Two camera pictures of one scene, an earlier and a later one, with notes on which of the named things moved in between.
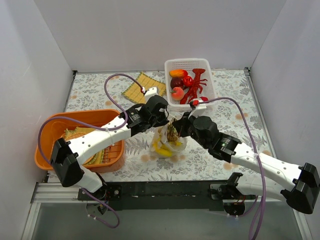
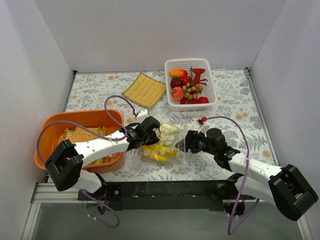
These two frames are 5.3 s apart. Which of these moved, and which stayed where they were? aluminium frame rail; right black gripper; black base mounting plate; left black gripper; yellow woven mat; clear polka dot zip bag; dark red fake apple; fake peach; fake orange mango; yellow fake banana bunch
Moved: right black gripper; clear polka dot zip bag; left black gripper; yellow fake banana bunch
Stayed: fake orange mango; aluminium frame rail; black base mounting plate; dark red fake apple; yellow woven mat; fake peach
